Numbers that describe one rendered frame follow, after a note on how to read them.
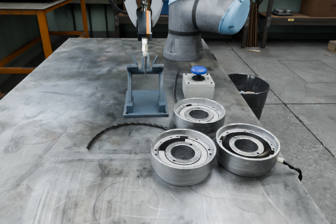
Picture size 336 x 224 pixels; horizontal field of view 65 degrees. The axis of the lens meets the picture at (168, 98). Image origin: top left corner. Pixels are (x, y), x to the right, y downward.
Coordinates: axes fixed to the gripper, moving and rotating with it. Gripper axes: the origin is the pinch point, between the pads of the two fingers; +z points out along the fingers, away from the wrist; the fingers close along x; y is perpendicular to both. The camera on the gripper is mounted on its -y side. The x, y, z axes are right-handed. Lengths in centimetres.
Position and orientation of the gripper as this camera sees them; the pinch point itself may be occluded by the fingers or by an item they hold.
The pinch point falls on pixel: (144, 21)
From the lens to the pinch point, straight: 56.6
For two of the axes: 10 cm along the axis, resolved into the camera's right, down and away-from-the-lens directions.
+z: -0.2, 8.9, 4.5
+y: -0.8, -4.5, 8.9
